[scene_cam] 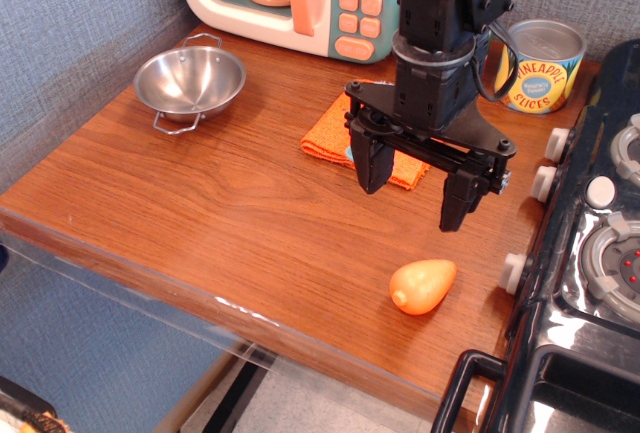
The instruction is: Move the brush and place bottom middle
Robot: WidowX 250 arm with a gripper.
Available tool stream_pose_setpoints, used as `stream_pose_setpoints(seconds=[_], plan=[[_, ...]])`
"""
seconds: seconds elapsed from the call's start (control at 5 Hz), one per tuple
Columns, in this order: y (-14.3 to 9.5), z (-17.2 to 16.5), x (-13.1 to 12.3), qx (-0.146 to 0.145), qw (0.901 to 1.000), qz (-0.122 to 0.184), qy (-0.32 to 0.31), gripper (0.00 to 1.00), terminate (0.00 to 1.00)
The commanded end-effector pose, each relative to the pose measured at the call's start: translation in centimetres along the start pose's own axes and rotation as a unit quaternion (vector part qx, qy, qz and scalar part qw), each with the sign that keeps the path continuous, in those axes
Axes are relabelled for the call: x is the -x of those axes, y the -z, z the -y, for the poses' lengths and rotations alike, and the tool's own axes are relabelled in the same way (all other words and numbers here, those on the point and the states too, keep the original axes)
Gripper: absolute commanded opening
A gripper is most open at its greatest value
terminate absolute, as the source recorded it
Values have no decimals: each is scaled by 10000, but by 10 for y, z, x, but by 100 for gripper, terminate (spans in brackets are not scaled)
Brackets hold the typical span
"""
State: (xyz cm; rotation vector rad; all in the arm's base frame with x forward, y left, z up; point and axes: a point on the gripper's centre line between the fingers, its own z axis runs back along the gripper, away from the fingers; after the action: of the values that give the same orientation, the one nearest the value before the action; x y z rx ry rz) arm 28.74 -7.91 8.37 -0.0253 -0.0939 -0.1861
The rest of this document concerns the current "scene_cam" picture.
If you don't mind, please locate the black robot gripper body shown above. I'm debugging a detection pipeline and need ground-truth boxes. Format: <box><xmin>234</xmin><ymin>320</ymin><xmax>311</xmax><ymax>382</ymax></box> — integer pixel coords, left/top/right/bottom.
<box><xmin>345</xmin><ymin>33</ymin><xmax>517</xmax><ymax>196</ymax></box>

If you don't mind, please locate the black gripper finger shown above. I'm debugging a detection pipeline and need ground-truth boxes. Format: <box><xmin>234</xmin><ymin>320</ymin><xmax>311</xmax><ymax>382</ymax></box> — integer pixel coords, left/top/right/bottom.
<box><xmin>439</xmin><ymin>172</ymin><xmax>483</xmax><ymax>232</ymax></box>
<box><xmin>349</xmin><ymin>120</ymin><xmax>395</xmax><ymax>194</ymax></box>

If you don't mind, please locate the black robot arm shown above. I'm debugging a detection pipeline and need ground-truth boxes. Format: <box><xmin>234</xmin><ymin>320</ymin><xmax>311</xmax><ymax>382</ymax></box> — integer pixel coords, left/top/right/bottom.
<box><xmin>345</xmin><ymin>0</ymin><xmax>517</xmax><ymax>232</ymax></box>

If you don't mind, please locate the orange folded cloth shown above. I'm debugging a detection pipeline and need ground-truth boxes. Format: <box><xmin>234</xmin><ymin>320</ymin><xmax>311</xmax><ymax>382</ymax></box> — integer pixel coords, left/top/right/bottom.
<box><xmin>300</xmin><ymin>93</ymin><xmax>431</xmax><ymax>191</ymax></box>

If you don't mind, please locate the orange plastic toy carrot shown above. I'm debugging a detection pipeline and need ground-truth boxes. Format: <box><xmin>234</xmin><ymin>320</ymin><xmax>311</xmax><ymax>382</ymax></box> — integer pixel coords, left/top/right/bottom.
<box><xmin>389</xmin><ymin>259</ymin><xmax>458</xmax><ymax>316</ymax></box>

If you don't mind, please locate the toy microwave teal and peach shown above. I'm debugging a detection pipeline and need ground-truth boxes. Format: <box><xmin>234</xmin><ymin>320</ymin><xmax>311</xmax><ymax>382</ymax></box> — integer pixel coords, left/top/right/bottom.
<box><xmin>186</xmin><ymin>0</ymin><xmax>399</xmax><ymax>64</ymax></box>

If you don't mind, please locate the pineapple slices can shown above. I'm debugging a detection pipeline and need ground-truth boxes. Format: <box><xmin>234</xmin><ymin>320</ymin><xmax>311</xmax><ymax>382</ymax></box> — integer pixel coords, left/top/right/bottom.
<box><xmin>501</xmin><ymin>19</ymin><xmax>587</xmax><ymax>114</ymax></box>

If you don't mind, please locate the black toy stove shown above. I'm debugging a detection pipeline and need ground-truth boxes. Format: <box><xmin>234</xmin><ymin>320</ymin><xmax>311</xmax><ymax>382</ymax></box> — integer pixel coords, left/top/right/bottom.
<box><xmin>432</xmin><ymin>40</ymin><xmax>639</xmax><ymax>432</ymax></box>

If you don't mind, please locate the steel bowl with handles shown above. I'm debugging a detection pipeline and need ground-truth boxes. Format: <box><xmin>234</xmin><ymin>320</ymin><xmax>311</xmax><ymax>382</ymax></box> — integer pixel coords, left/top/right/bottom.
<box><xmin>133</xmin><ymin>33</ymin><xmax>246</xmax><ymax>136</ymax></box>

